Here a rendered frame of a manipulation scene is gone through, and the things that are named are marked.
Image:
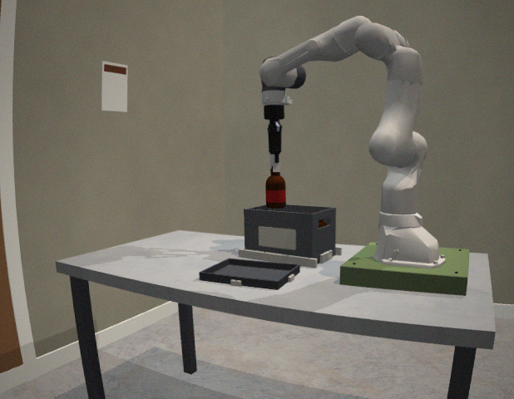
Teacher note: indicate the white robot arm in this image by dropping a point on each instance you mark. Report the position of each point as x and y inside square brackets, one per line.
[402, 241]

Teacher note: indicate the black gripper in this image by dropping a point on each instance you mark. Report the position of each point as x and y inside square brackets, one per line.
[273, 113]

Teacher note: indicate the grey divided crate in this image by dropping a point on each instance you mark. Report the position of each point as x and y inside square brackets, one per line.
[292, 230]

